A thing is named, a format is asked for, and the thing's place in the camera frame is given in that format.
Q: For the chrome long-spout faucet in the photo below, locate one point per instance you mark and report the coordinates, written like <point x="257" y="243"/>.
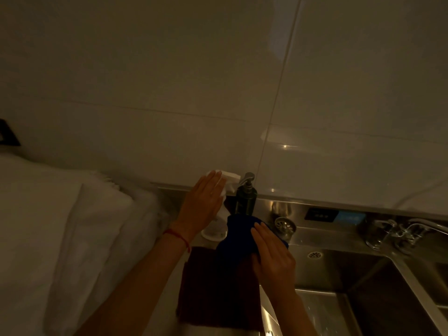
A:
<point x="430" y="224"/>

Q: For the person's left hand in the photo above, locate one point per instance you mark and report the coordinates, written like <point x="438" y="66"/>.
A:
<point x="204" y="202"/>

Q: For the folded white cloth stack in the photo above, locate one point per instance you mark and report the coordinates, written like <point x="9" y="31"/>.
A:
<point x="42" y="223"/>

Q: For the stainless steel sink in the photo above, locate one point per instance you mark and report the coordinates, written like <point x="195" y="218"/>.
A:
<point x="350" y="272"/>

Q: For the blue cleaning cloth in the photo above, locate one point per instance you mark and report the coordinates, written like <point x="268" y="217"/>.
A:
<point x="238" y="237"/>

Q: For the person's left forearm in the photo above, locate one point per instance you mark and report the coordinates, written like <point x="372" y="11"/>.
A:
<point x="140" y="290"/>

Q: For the white spray bottle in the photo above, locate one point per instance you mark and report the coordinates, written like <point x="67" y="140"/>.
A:
<point x="231" y="178"/>

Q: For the round metal strainer plug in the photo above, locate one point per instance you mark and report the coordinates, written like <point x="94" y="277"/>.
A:
<point x="285" y="225"/>

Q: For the round overflow cover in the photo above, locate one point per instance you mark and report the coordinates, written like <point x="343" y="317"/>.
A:
<point x="315" y="255"/>

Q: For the black label plate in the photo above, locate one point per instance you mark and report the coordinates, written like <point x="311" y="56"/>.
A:
<point x="320" y="216"/>

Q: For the dark brown towel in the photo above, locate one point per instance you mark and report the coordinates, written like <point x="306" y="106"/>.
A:
<point x="210" y="293"/>

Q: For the blue label plate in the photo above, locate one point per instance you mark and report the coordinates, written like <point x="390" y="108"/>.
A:
<point x="350" y="217"/>

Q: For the dark pump bottle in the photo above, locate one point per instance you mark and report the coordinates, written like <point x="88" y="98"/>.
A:
<point x="245" y="201"/>

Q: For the small chrome tap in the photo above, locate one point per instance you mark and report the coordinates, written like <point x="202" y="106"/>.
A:
<point x="376" y="237"/>

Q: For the person's right hand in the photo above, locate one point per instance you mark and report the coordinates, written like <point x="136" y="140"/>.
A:
<point x="274" y="262"/>

